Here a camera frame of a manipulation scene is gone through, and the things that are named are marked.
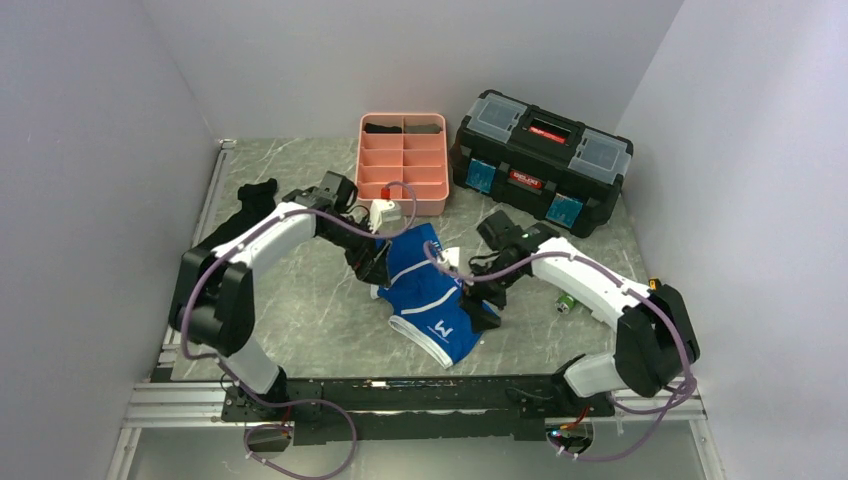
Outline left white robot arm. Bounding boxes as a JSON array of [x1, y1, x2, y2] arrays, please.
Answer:
[[169, 171, 391, 420]]

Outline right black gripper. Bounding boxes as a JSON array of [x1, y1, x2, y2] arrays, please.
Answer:
[[457, 258, 524, 334]]

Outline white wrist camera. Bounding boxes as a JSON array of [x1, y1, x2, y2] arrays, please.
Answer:
[[437, 247, 470, 276], [368, 187, 404, 235]]

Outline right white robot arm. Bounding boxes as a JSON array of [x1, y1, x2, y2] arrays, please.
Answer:
[[460, 211, 700, 415]]

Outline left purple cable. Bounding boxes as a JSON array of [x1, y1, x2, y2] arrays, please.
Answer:
[[178, 181, 420, 480]]

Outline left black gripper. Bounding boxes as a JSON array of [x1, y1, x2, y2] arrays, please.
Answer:
[[320, 212, 393, 289]]

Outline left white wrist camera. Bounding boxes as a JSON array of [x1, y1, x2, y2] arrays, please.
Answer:
[[368, 187, 404, 235]]

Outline pink divided organizer tray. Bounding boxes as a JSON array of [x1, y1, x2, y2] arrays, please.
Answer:
[[355, 113, 450, 217]]

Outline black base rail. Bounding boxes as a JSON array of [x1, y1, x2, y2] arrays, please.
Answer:
[[221, 374, 614, 446]]

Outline black toolbox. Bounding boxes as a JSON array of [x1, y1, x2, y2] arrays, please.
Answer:
[[448, 90, 634, 238]]

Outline green white tool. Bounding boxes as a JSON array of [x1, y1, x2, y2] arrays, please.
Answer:
[[555, 292, 580, 315]]

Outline blue underwear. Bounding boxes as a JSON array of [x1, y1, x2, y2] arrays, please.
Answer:
[[370, 223, 482, 369]]

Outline black underwear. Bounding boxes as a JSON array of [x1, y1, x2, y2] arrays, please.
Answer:
[[198, 178, 278, 250]]

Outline rolled grey cloth in tray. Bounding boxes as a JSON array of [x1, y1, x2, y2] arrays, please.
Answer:
[[404, 123, 443, 135]]

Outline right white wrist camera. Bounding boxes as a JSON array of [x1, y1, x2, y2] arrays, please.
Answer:
[[437, 247, 470, 276]]

